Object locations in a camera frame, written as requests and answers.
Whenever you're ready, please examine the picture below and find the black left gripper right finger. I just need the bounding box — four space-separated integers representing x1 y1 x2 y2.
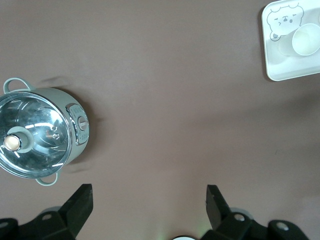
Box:
205 184 233 230

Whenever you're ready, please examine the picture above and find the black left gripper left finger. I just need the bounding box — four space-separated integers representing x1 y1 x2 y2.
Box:
59 183 94 238

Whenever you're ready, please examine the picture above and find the white plastic cup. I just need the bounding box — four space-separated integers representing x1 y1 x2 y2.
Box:
277 22 320 57

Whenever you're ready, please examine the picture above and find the white bear print tray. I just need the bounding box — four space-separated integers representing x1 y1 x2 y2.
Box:
261 0 320 82

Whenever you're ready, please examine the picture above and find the grey-green electric pot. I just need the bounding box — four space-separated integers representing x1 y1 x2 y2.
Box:
0 77 91 187

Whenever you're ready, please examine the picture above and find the glass pot lid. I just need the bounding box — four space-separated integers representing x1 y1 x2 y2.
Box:
0 91 73 179

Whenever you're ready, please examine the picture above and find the brown table cover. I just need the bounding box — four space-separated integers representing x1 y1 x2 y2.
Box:
0 0 320 240

